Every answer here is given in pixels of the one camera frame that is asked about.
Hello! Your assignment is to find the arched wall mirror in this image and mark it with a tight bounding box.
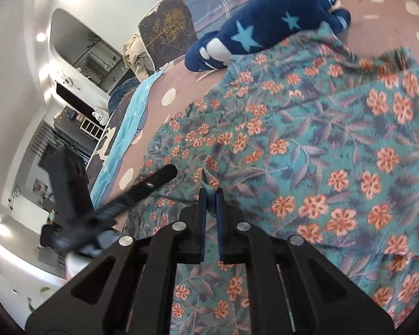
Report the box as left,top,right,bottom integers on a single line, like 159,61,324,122
50,9,123,89

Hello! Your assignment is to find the pink polka dot deer blanket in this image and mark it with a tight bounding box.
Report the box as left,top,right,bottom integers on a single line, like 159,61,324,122
119,0,419,196

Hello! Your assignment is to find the brown tree print pillow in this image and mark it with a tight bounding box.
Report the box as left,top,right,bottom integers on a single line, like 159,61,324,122
138,0,198,72

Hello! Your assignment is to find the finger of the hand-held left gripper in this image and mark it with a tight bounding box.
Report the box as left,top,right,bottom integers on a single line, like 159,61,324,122
92,165,178,226

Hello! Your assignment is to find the teal floral garment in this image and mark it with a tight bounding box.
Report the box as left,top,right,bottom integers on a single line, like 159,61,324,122
124,28,419,335

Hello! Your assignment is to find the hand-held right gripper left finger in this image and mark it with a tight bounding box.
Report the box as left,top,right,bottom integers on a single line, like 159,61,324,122
25,188,207,335

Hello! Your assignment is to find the beige clothes pile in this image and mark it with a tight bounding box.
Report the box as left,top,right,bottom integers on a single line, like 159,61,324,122
122,33,153,79

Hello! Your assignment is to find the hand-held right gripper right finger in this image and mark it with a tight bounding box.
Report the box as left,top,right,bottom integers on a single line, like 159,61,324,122
215,188,395,335

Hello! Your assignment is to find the navy star print garment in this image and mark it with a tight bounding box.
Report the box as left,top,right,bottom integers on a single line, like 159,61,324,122
184,0,351,74

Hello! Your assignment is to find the white slatted rack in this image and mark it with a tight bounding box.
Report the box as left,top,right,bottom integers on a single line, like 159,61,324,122
77,117,104,141

